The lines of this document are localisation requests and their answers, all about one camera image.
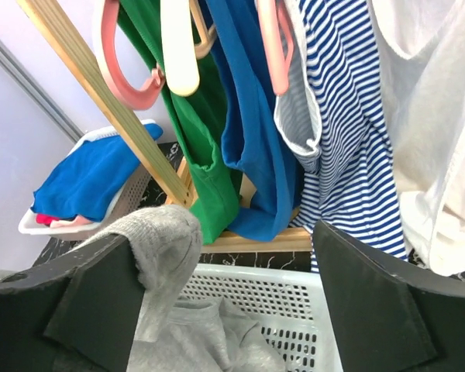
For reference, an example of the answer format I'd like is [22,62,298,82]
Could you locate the blue tank top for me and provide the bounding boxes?
[204,1,303,242]

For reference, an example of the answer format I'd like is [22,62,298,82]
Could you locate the grey tank top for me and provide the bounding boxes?
[78,205,286,371]

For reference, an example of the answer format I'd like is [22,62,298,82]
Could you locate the folded blue cloth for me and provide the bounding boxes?
[29,122,164,224]

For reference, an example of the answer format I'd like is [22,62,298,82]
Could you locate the wooden clothes rack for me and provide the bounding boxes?
[18,1,311,253]

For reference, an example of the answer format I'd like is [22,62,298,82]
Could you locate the pink red folded clothes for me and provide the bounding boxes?
[35,214,92,228]

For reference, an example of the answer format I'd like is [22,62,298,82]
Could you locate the white rear basket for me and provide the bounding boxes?
[18,126,150,241]

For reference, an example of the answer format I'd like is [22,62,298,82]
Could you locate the white centre basket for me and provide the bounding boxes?
[181,263,343,372]

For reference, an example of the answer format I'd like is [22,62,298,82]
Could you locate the pink hanger under green top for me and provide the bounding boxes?
[92,0,166,111]

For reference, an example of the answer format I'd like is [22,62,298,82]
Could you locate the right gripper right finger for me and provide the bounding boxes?
[312,221,465,371]

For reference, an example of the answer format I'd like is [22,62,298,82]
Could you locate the blue white striped top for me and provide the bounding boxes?
[274,1,407,260]

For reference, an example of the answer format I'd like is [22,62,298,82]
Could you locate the white tank top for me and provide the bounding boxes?
[368,1,465,276]

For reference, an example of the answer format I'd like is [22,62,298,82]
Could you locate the white basket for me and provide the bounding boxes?
[181,263,343,372]
[18,126,150,241]

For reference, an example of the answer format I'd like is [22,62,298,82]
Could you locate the cream wooden hanger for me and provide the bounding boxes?
[160,0,217,97]

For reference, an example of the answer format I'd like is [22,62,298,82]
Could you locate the green tank top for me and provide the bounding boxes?
[118,1,242,244]

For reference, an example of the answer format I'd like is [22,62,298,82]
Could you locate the pink hanger under striped top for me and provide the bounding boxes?
[257,0,295,95]

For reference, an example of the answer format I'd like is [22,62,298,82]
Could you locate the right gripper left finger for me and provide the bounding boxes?
[0,235,144,371]

